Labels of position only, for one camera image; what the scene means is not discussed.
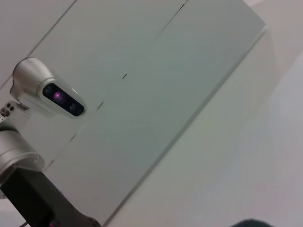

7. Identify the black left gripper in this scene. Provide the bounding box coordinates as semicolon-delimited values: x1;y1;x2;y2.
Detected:
0;165;100;227

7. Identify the dark blue insulated lunch bag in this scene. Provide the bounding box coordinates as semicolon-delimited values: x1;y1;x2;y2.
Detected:
229;218;278;227

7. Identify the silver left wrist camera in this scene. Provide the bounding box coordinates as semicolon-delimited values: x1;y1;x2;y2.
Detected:
9;57;85;118

